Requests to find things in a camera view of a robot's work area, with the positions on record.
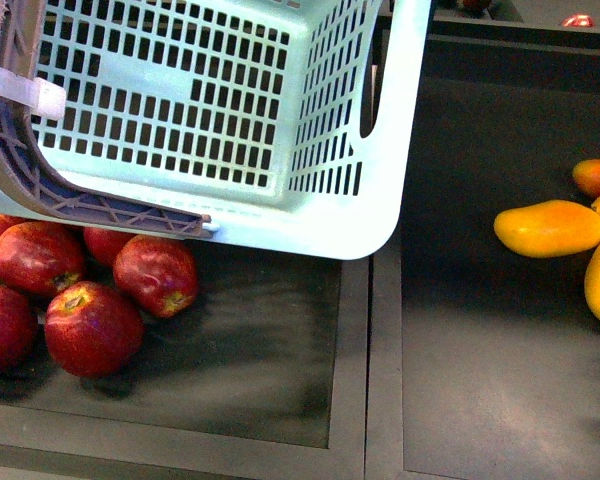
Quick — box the red apple upper right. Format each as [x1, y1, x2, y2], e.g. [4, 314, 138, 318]
[112, 235, 199, 319]

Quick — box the red apple left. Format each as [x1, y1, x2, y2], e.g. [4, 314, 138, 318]
[0, 285, 38, 373]

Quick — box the red apple middle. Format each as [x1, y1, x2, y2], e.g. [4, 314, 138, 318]
[0, 221, 86, 298]

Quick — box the red apple front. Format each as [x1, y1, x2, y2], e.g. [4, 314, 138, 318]
[44, 281, 144, 378]

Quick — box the red mango upper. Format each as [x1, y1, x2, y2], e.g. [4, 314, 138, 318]
[572, 159, 600, 198]

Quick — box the red apple far tray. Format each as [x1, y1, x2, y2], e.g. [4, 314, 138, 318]
[560, 14, 595, 28]

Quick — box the white zip tie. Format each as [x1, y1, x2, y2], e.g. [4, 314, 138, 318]
[0, 67, 67, 121]

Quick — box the red apple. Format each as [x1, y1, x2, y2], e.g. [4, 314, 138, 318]
[0, 221, 86, 298]
[112, 235, 199, 319]
[0, 285, 38, 373]
[44, 281, 144, 378]

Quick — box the light blue plastic basket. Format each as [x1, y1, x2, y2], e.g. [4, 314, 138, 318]
[0, 1, 431, 260]

